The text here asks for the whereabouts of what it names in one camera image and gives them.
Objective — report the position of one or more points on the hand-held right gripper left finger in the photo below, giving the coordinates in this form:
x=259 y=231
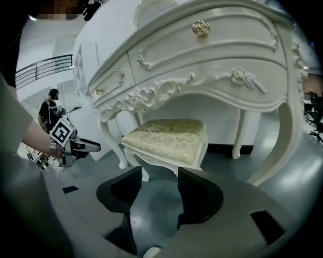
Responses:
x=116 y=194

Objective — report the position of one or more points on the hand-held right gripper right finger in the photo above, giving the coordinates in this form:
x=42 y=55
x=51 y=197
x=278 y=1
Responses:
x=202 y=199

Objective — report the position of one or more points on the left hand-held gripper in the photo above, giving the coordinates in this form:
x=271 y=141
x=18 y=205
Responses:
x=65 y=146

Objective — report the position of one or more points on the cream upholstered stool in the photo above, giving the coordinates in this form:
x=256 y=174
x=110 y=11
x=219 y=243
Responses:
x=164 y=138

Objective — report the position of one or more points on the white ornate dressing table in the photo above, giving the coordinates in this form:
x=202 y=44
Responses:
x=202 y=55

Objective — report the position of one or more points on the person's left forearm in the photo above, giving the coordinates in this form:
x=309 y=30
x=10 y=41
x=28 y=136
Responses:
x=38 y=141

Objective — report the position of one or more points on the white shelf cabinet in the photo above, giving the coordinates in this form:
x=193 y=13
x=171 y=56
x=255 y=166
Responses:
x=85 y=121

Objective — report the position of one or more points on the black metal railing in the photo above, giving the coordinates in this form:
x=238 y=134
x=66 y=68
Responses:
x=36 y=71

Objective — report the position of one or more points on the person's black shirt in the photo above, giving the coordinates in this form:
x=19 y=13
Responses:
x=12 y=63

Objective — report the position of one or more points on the person's head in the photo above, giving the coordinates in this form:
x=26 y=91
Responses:
x=58 y=8

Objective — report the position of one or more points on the black office chair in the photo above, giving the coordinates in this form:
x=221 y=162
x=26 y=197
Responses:
x=315 y=118

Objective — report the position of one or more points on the black head-worn camera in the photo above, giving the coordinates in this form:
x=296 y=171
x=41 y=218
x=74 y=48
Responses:
x=92 y=8

